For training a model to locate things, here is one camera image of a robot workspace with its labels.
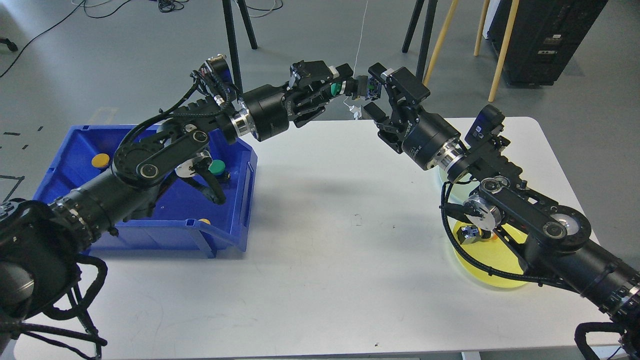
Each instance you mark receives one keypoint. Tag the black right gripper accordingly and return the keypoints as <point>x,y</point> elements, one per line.
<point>411,130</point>

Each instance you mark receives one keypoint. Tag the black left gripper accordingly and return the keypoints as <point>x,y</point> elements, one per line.
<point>272,108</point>

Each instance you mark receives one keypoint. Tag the green push button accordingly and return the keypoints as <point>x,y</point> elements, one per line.
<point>361,86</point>
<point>218,169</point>

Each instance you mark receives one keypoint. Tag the yellow push button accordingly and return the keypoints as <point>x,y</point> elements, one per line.
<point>469,234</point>

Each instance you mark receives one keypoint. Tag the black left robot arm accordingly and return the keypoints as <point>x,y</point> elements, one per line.
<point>48,284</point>

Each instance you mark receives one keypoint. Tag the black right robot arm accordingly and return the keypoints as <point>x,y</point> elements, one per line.
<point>551,241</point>

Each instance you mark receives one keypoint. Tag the light green plate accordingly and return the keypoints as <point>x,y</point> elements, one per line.
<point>443,176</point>

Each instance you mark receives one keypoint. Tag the yellow button back left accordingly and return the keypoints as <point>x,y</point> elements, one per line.
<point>100,161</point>

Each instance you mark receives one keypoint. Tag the black tripod legs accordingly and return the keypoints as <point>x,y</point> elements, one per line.
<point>428,26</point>

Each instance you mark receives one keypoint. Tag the black cabinet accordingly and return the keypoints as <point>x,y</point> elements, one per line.
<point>545,36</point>

